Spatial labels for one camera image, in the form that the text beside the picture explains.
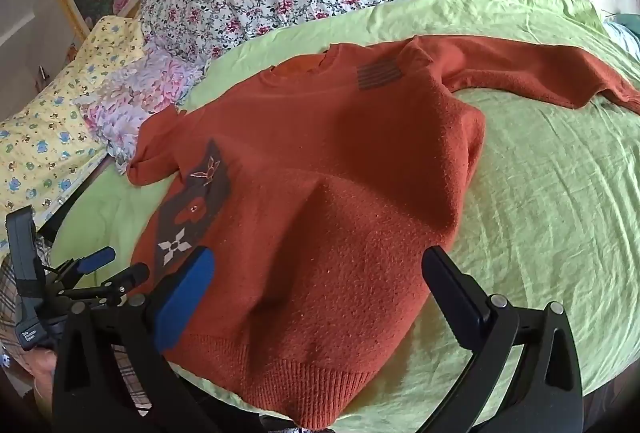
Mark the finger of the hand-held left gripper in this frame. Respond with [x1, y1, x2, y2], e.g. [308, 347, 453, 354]
[62, 262, 150, 306]
[47, 247, 117, 286]

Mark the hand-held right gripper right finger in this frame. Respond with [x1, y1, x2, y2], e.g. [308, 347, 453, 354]
[421, 245, 584, 433]

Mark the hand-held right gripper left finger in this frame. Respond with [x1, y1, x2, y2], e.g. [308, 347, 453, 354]
[51, 245, 221, 433]

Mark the orange knit sweater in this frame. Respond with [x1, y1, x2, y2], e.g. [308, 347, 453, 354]
[125, 34, 640, 430]

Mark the plaid cloth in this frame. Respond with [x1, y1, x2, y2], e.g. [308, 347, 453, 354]
[0, 240, 153, 419]

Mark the green bed sheet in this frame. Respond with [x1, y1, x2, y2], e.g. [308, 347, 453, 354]
[47, 0, 640, 431]

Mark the yellow printed pillow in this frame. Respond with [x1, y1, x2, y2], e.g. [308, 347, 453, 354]
[0, 15, 148, 234]

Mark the pink floral pillow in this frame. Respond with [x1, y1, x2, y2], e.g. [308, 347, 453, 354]
[75, 47, 206, 176]

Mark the teal cloth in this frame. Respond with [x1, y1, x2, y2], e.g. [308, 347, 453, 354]
[602, 12, 640, 64]

